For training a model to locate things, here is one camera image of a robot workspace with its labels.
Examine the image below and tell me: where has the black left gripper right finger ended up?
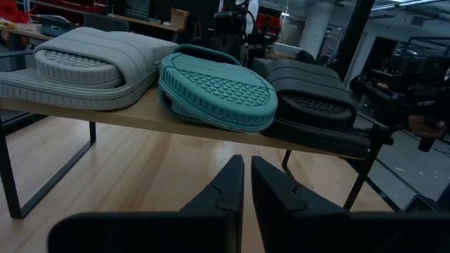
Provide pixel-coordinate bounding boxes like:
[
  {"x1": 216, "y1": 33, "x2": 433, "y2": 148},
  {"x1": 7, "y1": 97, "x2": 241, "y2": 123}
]
[{"x1": 250, "y1": 155, "x2": 450, "y2": 253}]

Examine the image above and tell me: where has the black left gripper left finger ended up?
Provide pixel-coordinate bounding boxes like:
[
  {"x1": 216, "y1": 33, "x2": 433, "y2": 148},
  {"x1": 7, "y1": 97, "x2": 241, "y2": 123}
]
[{"x1": 47, "y1": 154, "x2": 245, "y2": 253}]

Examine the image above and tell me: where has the green foam slipper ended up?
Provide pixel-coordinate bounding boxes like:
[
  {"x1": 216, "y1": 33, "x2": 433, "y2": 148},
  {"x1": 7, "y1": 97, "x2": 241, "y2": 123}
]
[{"x1": 157, "y1": 44, "x2": 278, "y2": 134}]

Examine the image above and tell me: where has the black foam slipper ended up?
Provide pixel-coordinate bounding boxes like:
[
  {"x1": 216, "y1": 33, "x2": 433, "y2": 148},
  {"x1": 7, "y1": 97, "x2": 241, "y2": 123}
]
[{"x1": 251, "y1": 58, "x2": 372, "y2": 159}]

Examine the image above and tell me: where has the grey foam slipper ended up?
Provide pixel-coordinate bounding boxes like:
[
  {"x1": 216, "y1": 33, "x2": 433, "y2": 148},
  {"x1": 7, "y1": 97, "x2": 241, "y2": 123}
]
[{"x1": 0, "y1": 27, "x2": 179, "y2": 112}]

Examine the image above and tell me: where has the person's hand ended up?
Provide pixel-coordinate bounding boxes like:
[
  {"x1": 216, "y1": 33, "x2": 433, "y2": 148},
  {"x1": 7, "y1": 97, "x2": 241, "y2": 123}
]
[{"x1": 407, "y1": 115, "x2": 448, "y2": 140}]

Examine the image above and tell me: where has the black office chair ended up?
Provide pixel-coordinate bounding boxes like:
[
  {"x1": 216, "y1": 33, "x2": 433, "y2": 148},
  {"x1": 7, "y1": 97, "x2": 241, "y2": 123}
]
[{"x1": 295, "y1": 50, "x2": 317, "y2": 66}]

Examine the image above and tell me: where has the cardboard box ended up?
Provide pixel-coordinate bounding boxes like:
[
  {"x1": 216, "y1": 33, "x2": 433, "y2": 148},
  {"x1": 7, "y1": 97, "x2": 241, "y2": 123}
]
[{"x1": 169, "y1": 7, "x2": 191, "y2": 31}]

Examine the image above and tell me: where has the grey plastic crate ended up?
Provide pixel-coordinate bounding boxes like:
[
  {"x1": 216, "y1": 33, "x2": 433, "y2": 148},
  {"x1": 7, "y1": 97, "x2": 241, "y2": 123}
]
[{"x1": 38, "y1": 15, "x2": 80, "y2": 38}]

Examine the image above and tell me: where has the wooden shelf black metal frame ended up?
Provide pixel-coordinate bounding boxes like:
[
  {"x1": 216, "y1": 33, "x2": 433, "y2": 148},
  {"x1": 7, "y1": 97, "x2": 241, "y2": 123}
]
[{"x1": 0, "y1": 82, "x2": 394, "y2": 219}]

